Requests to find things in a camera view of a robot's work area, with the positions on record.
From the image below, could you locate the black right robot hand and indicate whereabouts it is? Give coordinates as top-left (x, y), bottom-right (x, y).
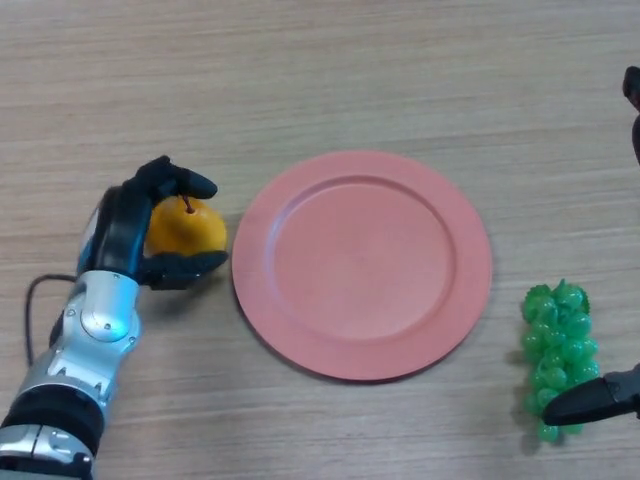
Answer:
top-left (542, 66), bottom-right (640, 427)

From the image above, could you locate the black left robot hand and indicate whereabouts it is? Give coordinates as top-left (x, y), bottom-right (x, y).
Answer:
top-left (77, 154), bottom-right (230, 292)

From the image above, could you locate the yellow pear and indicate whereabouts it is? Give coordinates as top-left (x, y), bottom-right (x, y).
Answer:
top-left (144, 194), bottom-right (229, 257)

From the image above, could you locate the pink round plate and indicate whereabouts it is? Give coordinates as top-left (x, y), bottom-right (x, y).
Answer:
top-left (230, 151), bottom-right (494, 385)

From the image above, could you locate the green grape bunch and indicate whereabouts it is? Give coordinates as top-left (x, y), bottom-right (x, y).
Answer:
top-left (521, 279), bottom-right (601, 445)

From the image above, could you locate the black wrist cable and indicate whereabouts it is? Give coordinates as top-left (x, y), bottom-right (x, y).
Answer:
top-left (24, 273), bottom-right (81, 369)

